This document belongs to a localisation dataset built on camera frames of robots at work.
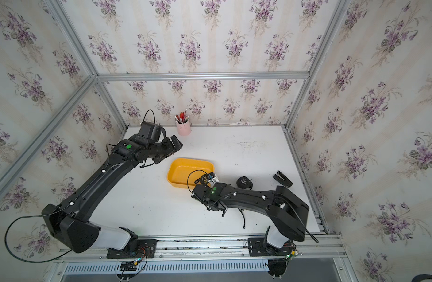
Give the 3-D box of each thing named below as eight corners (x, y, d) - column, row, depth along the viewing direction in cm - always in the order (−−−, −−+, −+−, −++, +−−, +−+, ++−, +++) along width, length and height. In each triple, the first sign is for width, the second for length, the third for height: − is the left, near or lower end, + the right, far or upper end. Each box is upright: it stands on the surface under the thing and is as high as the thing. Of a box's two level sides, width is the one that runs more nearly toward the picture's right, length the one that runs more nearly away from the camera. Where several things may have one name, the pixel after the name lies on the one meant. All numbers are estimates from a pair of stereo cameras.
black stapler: (287, 189, 93) (288, 187, 91) (272, 176, 98) (273, 174, 96) (292, 185, 94) (294, 182, 92) (277, 172, 100) (278, 170, 98)
